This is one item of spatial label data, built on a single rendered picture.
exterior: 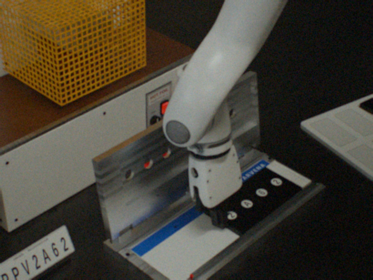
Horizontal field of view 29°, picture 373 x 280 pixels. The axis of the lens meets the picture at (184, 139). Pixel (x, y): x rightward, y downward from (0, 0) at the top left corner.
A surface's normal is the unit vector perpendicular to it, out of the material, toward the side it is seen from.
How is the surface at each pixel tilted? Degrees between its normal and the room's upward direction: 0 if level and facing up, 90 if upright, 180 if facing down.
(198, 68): 44
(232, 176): 76
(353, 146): 0
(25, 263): 65
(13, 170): 90
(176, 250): 0
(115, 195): 81
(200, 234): 0
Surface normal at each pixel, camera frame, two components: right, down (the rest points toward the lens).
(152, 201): 0.71, 0.28
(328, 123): 0.02, -0.81
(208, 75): -0.07, -0.12
